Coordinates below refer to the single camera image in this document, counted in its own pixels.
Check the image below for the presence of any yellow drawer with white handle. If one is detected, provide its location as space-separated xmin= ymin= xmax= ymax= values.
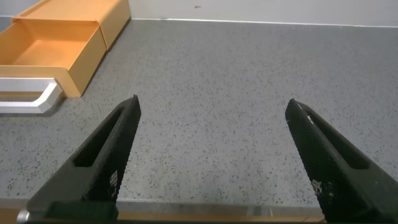
xmin=0 ymin=18 xmax=108 ymax=114

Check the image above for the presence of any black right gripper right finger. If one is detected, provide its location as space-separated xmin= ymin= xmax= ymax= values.
xmin=285 ymin=98 xmax=398 ymax=224

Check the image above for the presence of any yellow drawer cabinet casing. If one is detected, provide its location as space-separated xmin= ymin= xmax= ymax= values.
xmin=11 ymin=0 xmax=132 ymax=50

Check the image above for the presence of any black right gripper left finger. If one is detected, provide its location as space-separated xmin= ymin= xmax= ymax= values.
xmin=26 ymin=95 xmax=142 ymax=224

